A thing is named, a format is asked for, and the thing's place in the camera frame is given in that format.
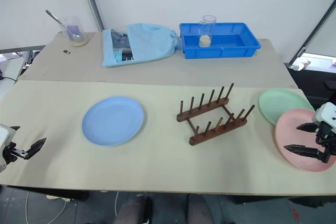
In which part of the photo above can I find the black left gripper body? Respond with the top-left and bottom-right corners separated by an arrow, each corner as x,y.
2,142 -> 29,166

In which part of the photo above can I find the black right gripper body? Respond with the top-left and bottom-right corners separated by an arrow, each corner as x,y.
316,121 -> 336,164

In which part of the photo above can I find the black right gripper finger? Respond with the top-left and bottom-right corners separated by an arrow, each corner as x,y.
297,122 -> 320,132
283,144 -> 325,159

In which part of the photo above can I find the wooden dish rack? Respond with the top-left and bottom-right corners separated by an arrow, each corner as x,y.
176,83 -> 256,146

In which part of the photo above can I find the pink red plate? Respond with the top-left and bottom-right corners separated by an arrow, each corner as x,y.
274,109 -> 336,173

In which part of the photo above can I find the green plate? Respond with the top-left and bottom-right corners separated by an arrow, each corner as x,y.
258,89 -> 315,127

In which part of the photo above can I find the black side cabinet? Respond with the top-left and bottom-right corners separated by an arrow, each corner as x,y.
284,62 -> 336,110

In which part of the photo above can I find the blue plate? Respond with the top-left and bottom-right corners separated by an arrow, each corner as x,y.
81,96 -> 145,147

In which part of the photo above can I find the blue plastic bin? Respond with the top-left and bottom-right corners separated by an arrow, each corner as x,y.
179,22 -> 263,59

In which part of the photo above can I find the clear glass beaker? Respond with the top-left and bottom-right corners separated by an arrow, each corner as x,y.
58,16 -> 88,47

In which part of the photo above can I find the metal spoon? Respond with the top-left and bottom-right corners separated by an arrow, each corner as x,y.
45,9 -> 80,38

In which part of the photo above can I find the beige table mat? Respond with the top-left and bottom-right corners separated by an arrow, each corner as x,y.
0,79 -> 336,196

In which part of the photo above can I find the magazine in plastic sleeve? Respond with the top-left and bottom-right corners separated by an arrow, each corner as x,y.
110,28 -> 135,63

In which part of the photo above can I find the clear plastic measuring cup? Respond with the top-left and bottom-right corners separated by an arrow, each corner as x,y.
198,15 -> 217,47

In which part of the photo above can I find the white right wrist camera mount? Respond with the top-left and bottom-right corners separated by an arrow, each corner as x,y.
314,102 -> 336,133

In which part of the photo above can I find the white floor cable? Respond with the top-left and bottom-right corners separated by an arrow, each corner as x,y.
25,191 -> 69,224

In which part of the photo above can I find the grey slanted metal post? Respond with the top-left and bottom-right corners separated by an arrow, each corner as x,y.
287,0 -> 336,68

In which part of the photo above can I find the light blue drawstring cloth bag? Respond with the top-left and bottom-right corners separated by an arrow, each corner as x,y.
101,23 -> 182,68

